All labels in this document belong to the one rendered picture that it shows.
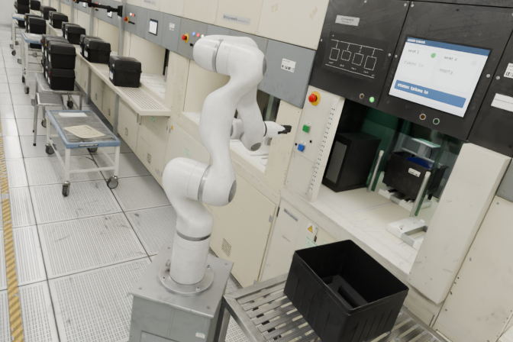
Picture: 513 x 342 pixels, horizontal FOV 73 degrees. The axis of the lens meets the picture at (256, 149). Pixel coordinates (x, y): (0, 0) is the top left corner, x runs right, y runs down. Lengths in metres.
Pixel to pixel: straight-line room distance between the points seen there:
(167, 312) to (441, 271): 0.90
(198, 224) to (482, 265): 0.90
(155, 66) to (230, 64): 3.35
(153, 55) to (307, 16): 2.81
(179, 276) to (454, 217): 0.90
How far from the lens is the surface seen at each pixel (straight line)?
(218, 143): 1.04
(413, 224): 1.80
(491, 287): 1.36
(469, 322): 1.44
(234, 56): 1.03
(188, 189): 1.07
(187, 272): 1.23
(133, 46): 4.24
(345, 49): 1.58
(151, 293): 1.24
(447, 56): 1.34
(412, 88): 1.38
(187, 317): 1.24
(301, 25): 1.80
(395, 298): 1.25
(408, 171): 1.99
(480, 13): 1.33
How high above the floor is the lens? 1.61
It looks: 19 degrees down
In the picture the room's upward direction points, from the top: 12 degrees clockwise
